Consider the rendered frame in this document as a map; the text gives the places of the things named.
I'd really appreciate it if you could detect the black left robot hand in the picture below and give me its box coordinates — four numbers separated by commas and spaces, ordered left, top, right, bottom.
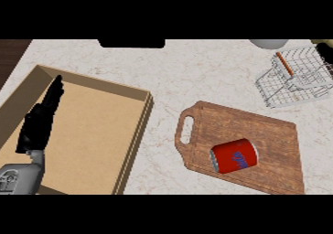
14, 74, 66, 154

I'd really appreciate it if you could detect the brown wooden cutting board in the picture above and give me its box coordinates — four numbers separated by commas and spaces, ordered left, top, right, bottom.
174, 101, 308, 196

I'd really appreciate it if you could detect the open wooden drawer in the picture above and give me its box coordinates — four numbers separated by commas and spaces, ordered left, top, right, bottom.
0, 64, 156, 196

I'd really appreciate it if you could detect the black appliance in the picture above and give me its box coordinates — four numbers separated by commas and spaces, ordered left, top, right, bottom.
98, 38, 168, 49

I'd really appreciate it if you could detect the red can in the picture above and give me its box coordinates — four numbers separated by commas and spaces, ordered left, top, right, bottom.
209, 138, 261, 175

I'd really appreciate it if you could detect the grey bowl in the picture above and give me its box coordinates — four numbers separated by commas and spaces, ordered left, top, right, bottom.
249, 38, 292, 50

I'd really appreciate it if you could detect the yellow and black object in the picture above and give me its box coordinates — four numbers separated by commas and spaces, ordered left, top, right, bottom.
310, 38, 333, 66

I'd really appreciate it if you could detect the white wire tiered basket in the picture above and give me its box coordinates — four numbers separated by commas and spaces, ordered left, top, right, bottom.
255, 44, 333, 109

